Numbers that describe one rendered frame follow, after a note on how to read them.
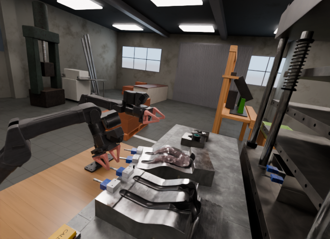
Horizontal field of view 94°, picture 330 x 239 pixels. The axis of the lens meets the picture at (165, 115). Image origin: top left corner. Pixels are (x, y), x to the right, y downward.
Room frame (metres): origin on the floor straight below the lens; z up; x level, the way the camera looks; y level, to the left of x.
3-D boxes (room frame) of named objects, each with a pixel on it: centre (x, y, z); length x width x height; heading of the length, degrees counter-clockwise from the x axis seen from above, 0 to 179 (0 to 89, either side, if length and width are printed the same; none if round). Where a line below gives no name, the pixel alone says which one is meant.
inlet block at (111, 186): (0.58, 0.23, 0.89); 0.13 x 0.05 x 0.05; 70
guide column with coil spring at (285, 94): (1.07, -0.80, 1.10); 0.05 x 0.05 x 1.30
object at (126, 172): (0.68, 0.20, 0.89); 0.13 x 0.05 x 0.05; 70
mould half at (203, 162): (0.90, -0.08, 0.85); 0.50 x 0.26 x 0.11; 88
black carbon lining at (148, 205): (0.55, -0.03, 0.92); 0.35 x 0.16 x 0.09; 70
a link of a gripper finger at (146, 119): (0.71, 0.06, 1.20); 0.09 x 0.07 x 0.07; 68
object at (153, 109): (0.75, 0.05, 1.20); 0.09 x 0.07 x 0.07; 68
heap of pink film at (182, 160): (0.89, -0.07, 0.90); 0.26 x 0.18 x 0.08; 88
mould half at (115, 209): (0.53, -0.04, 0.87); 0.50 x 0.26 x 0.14; 70
